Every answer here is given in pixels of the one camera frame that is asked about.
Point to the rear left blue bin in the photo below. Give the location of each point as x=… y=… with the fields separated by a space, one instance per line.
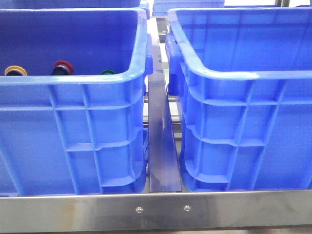
x=43 y=4

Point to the steel shelf front rail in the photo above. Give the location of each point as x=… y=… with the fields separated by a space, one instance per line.
x=160 y=211

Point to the yellow mushroom push button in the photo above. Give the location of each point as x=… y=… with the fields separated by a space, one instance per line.
x=15 y=70

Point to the red mushroom push button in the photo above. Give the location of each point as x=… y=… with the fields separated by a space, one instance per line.
x=62 y=68

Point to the rear right blue bin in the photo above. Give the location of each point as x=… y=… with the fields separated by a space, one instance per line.
x=161 y=7

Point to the blue plastic bin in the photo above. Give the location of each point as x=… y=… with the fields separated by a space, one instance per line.
x=76 y=134
x=244 y=79

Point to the right blue plastic bin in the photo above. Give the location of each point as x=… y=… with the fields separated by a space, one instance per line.
x=244 y=79

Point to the left blue plastic bin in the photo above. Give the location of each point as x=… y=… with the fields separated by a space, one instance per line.
x=76 y=134

